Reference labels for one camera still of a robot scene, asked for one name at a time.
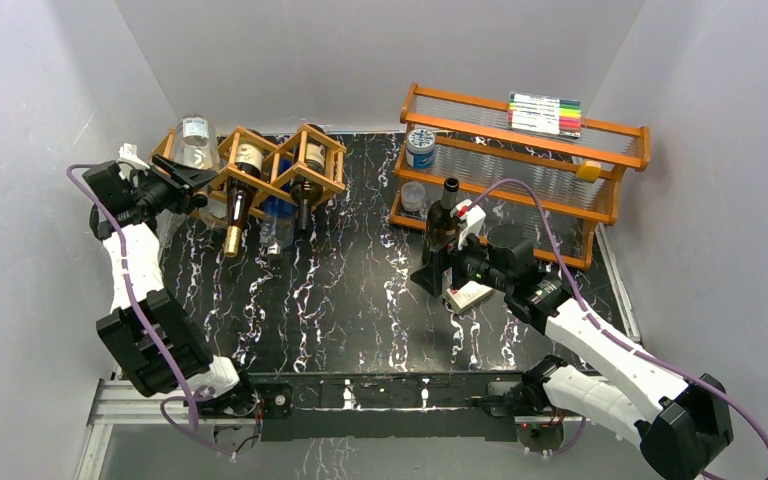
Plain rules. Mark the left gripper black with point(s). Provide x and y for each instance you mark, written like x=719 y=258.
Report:
x=179 y=177

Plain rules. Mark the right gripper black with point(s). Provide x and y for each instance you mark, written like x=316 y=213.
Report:
x=430 y=275

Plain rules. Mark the clear glass bottle black cap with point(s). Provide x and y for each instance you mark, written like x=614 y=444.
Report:
x=195 y=145

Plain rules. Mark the dark wine bottle brown label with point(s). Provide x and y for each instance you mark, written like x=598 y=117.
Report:
x=440 y=223

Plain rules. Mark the dark wine bottle cream label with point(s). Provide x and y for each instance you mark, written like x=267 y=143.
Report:
x=306 y=193

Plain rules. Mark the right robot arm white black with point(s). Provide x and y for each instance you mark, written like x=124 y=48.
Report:
x=679 y=425

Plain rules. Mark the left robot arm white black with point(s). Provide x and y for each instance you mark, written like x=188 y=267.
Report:
x=147 y=331

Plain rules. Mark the brown wine bottle gold cap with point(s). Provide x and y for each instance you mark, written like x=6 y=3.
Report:
x=241 y=192

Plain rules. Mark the blue plastic bottle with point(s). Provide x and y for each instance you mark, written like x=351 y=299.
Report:
x=277 y=230

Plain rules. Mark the orange wooden wine rack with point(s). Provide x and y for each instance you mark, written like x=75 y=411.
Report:
x=264 y=170

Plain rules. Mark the orange wooden shelf rack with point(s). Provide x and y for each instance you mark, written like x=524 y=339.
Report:
x=475 y=144

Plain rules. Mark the white small box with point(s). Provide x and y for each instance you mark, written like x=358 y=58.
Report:
x=467 y=296

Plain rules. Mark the small clear plastic cup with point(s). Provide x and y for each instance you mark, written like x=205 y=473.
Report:
x=412 y=196

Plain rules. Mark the blue lidded jar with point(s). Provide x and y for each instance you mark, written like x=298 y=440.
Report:
x=420 y=145

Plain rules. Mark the yellow block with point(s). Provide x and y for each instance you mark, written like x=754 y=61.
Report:
x=589 y=171

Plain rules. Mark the marker pen pack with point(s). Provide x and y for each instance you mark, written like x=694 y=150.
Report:
x=545 y=115

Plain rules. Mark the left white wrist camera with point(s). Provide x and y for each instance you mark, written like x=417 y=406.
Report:
x=128 y=154

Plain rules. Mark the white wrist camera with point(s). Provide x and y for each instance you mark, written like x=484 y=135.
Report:
x=128 y=154
x=469 y=221

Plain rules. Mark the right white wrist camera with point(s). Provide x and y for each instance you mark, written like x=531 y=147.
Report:
x=469 y=221

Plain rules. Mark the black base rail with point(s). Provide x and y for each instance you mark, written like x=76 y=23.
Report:
x=493 y=406

